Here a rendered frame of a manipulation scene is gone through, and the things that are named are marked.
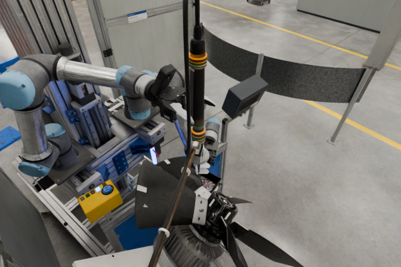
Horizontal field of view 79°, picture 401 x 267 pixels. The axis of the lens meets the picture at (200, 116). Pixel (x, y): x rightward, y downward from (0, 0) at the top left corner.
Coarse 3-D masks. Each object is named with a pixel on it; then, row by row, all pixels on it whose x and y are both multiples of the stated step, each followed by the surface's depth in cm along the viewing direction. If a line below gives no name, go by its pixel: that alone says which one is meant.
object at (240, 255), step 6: (228, 228) 77; (228, 234) 79; (228, 240) 80; (234, 240) 68; (228, 246) 80; (234, 246) 74; (234, 252) 75; (240, 252) 64; (234, 258) 76; (240, 258) 58; (240, 264) 71; (246, 264) 64
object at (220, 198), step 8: (216, 192) 94; (208, 200) 90; (216, 200) 87; (208, 208) 88; (216, 208) 86; (224, 208) 86; (232, 208) 92; (208, 216) 87; (216, 216) 86; (224, 216) 86; (232, 216) 87; (208, 224) 88; (216, 224) 86; (200, 232) 85; (208, 232) 85; (216, 232) 88; (216, 240) 86
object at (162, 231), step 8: (184, 0) 41; (184, 8) 42; (184, 16) 42; (184, 24) 43; (184, 32) 44; (184, 40) 45; (184, 48) 46; (184, 56) 47; (184, 64) 48; (184, 168) 62; (184, 176) 62; (176, 192) 58; (176, 200) 57; (168, 216) 53; (160, 232) 52; (168, 232) 51; (160, 240) 50; (152, 256) 47; (152, 264) 46
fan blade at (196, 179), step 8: (168, 160) 113; (176, 160) 114; (184, 160) 114; (168, 168) 108; (176, 168) 108; (192, 168) 109; (176, 176) 104; (192, 176) 104; (192, 184) 101; (200, 184) 101
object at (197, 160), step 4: (192, 144) 71; (200, 144) 72; (192, 148) 70; (196, 148) 70; (200, 148) 73; (204, 148) 81; (196, 152) 71; (200, 152) 72; (204, 152) 80; (208, 152) 80; (196, 156) 74; (200, 156) 72; (204, 156) 79; (208, 156) 79; (196, 160) 76; (200, 160) 77; (204, 160) 78
